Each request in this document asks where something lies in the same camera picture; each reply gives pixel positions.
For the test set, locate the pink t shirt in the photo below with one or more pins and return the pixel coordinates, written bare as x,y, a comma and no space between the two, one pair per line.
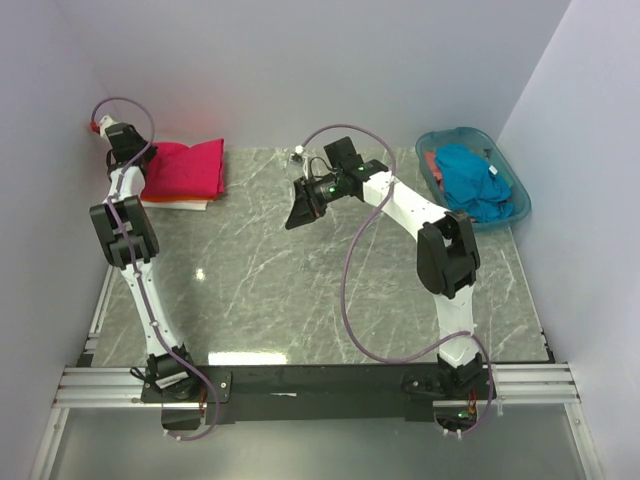
181,170

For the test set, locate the salmon t shirt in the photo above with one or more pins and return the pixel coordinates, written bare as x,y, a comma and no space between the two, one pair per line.
435,174

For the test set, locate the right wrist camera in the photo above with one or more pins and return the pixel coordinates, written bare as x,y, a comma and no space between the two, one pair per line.
298,156

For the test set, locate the teal plastic basket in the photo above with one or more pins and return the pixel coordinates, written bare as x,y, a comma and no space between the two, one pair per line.
481,144

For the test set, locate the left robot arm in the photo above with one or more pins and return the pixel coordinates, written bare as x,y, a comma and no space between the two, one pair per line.
130,246

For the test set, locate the aluminium frame rail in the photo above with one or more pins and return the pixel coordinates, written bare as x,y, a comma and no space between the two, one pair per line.
82,387

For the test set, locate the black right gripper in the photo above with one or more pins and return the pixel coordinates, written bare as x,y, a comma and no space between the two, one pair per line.
307,207

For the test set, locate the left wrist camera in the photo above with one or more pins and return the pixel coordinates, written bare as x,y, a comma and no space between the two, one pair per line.
106,127

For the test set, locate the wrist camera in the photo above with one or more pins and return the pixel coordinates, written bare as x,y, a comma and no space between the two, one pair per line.
298,156
106,127

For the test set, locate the blue t shirt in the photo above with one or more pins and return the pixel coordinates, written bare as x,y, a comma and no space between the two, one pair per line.
470,186

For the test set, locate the white foam pad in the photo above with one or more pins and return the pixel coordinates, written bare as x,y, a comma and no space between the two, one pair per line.
190,205

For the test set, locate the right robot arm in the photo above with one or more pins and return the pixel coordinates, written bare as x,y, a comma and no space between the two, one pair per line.
447,257

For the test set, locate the orange folded t shirt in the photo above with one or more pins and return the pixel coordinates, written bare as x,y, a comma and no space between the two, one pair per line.
179,199

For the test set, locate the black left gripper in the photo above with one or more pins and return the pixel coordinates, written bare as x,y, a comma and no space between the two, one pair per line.
151,151

